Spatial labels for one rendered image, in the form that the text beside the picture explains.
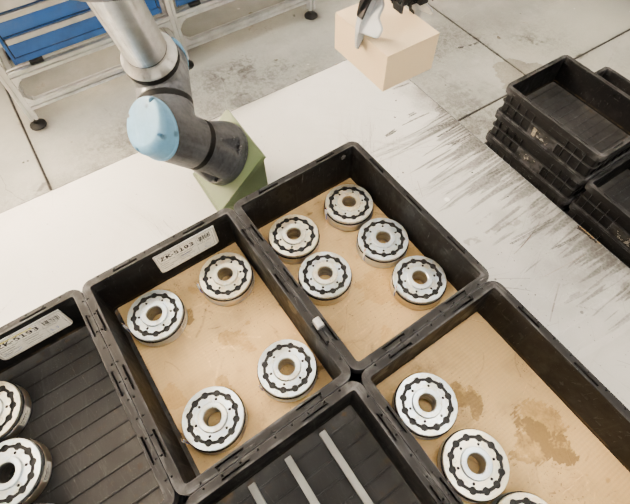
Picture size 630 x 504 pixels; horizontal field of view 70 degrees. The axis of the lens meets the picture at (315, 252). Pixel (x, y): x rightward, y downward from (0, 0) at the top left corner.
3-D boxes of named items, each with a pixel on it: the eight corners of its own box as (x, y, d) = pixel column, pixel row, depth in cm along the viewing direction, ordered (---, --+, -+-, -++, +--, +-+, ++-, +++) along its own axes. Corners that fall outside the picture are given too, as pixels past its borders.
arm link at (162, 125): (178, 177, 102) (124, 162, 91) (171, 124, 105) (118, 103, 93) (215, 157, 96) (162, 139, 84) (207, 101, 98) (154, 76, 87)
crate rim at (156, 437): (84, 291, 80) (78, 285, 78) (231, 211, 88) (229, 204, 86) (184, 502, 63) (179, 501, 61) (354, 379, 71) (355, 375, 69)
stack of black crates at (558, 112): (468, 172, 190) (505, 84, 152) (518, 143, 198) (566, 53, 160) (539, 238, 173) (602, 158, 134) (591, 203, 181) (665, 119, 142)
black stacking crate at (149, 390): (108, 312, 88) (81, 286, 78) (239, 238, 96) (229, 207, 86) (201, 502, 71) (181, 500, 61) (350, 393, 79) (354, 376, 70)
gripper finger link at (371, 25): (361, 58, 79) (390, 6, 74) (342, 41, 81) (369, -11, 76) (372, 62, 81) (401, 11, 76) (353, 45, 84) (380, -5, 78)
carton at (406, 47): (334, 47, 92) (335, 12, 85) (381, 27, 95) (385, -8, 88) (382, 91, 85) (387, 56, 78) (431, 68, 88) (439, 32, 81)
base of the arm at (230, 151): (194, 161, 114) (162, 151, 106) (225, 111, 109) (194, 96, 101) (223, 197, 107) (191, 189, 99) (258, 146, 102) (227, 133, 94)
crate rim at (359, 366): (232, 211, 88) (229, 204, 86) (353, 146, 96) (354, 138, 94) (355, 379, 71) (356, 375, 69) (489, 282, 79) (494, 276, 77)
